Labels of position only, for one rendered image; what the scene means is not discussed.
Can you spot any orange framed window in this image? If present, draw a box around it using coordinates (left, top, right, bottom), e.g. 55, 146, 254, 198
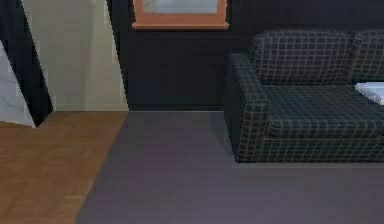
131, 0, 230, 31

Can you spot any dark checked sofa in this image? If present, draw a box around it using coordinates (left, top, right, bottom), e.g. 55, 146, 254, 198
223, 28, 384, 164

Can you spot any white flat object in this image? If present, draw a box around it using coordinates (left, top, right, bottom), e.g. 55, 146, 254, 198
354, 81, 384, 106

